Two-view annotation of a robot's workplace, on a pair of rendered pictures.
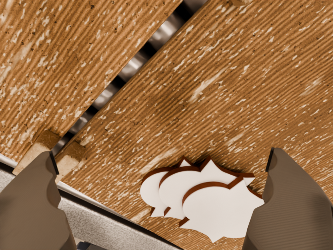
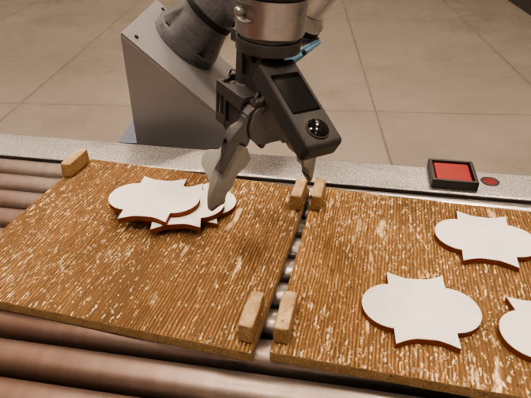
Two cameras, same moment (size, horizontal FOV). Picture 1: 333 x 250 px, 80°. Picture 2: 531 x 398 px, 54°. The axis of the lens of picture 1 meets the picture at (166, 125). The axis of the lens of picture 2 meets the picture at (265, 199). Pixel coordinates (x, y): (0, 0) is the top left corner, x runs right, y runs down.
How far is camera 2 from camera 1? 55 cm
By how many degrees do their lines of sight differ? 36
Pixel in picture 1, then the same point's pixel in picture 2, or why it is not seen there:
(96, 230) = not seen: hidden behind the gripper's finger
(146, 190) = (229, 197)
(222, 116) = (208, 258)
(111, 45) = (310, 260)
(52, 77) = (333, 234)
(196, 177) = (201, 214)
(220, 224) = (152, 189)
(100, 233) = not seen: hidden behind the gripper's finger
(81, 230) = (254, 159)
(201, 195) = (190, 203)
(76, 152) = (295, 201)
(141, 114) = (267, 238)
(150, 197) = not seen: hidden behind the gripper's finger
